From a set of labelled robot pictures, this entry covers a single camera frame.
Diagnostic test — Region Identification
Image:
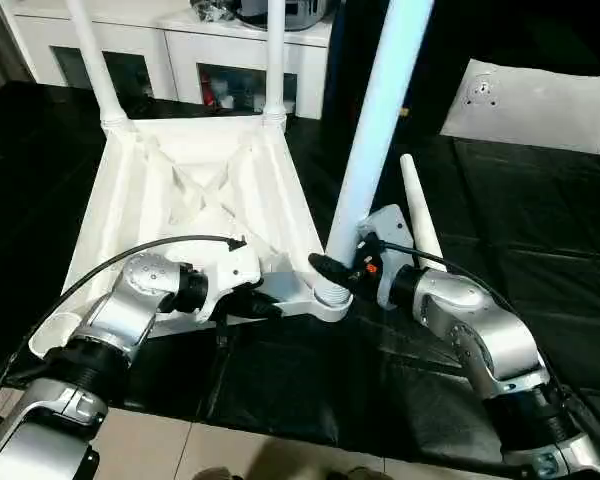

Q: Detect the white plastic table top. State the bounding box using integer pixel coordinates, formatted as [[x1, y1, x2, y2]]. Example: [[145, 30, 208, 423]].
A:
[[28, 115, 356, 362]]

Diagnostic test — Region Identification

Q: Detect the white plastic table leg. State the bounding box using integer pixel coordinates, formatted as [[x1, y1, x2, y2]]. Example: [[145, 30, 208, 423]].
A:
[[313, 0, 437, 307], [262, 0, 288, 130], [67, 0, 130, 127], [399, 153, 450, 275]]

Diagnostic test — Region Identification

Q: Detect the black work mat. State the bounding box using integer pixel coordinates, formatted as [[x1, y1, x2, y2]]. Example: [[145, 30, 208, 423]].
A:
[[0, 79, 600, 464]]

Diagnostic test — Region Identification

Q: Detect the dark left robot foot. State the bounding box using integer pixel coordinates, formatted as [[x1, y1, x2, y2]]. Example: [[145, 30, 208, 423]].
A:
[[194, 466, 247, 480]]

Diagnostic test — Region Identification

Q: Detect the dark robot foot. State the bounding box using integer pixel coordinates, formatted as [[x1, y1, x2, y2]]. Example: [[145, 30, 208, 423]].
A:
[[329, 464, 397, 480], [194, 466, 247, 480]]

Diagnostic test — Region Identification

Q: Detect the dark right robot foot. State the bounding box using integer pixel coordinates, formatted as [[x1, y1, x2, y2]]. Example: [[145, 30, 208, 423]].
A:
[[329, 464, 397, 480]]

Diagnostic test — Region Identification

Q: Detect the black cabinet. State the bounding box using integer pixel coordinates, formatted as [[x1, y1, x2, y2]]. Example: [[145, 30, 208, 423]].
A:
[[324, 0, 479, 137]]

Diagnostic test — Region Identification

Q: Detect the grey helmet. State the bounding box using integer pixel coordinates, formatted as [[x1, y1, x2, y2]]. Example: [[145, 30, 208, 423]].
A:
[[237, 0, 335, 32]]

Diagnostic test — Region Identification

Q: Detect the white cabinet with glass doors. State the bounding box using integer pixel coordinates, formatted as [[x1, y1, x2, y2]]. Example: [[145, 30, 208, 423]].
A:
[[0, 0, 335, 122]]

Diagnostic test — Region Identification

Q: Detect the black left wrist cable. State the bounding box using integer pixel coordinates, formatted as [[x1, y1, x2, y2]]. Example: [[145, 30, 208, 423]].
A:
[[0, 234, 247, 427]]

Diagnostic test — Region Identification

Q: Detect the black cable clutter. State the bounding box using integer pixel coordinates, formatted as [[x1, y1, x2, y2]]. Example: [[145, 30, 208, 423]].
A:
[[189, 0, 239, 25]]

